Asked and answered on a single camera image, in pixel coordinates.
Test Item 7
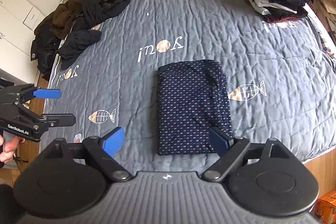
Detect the black jacket with logo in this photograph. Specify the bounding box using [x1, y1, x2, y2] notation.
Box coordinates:
[30, 27, 63, 75]

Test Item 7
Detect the person's dark clothing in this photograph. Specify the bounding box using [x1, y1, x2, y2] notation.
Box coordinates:
[0, 185, 19, 224]

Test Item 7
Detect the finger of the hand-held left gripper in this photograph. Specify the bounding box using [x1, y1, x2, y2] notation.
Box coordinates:
[33, 89, 62, 99]
[42, 114, 76, 127]

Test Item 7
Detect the white wardrobe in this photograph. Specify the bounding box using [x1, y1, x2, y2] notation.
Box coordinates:
[0, 0, 50, 77]

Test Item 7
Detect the orange box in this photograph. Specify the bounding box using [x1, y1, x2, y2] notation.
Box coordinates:
[314, 191, 336, 223]

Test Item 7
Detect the navy patterned pajama top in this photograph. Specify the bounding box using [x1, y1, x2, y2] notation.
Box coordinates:
[157, 60, 233, 156]

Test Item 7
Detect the brown coat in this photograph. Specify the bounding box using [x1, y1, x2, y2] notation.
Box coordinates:
[34, 0, 87, 39]

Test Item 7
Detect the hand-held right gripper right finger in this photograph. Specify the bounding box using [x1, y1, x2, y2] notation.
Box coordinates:
[202, 127, 297, 182]

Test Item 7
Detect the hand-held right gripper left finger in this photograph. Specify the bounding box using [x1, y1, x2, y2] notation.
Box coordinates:
[39, 127, 132, 182]

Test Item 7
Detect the dark navy garment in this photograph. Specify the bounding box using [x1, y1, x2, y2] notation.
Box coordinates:
[56, 30, 102, 69]

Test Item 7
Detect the person's left hand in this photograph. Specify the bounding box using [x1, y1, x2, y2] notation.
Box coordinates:
[0, 135, 21, 164]

